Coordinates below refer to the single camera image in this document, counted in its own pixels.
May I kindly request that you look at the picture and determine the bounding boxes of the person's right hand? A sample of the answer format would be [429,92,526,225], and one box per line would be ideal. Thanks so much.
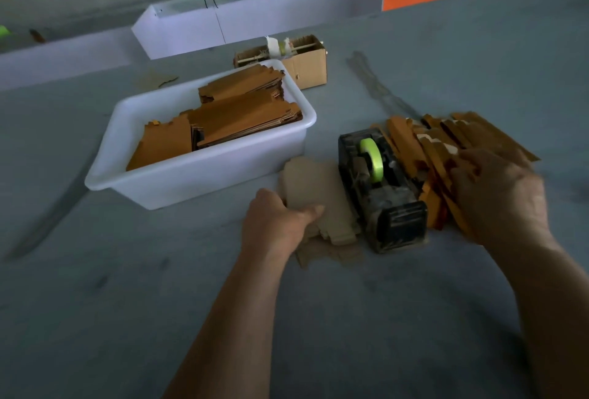
[448,148,553,248]

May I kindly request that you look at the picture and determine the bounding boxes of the person's left hand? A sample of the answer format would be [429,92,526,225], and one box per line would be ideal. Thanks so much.
[241,188,325,262]

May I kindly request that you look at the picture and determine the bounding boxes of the pile of beige blanks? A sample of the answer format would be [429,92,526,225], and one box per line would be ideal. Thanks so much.
[279,155,362,267]

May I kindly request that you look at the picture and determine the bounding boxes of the pile of gold boxes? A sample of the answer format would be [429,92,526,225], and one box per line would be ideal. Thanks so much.
[382,111,541,241]

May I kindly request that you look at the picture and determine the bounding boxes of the gold cartons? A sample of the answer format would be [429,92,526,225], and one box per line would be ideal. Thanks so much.
[126,63,303,171]

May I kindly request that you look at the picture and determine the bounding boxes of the person's right forearm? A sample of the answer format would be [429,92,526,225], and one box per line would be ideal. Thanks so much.
[497,233,589,399]

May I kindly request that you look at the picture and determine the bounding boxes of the person's left forearm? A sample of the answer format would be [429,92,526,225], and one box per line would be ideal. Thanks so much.
[164,247,294,399]

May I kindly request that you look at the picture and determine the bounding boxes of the white plastic bin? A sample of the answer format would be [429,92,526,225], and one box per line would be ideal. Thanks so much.
[85,59,318,211]

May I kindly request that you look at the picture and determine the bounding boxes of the black tape dispenser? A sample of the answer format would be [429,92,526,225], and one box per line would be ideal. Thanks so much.
[337,127,429,254]

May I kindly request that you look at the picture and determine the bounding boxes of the green tape roll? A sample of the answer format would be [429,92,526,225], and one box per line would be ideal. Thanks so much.
[359,137,385,184]

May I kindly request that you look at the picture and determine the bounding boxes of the small cardboard box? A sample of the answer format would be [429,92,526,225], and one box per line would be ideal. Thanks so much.
[233,34,329,92]

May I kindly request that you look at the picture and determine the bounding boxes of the long white tray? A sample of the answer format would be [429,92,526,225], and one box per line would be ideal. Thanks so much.
[0,28,148,92]
[131,0,386,60]

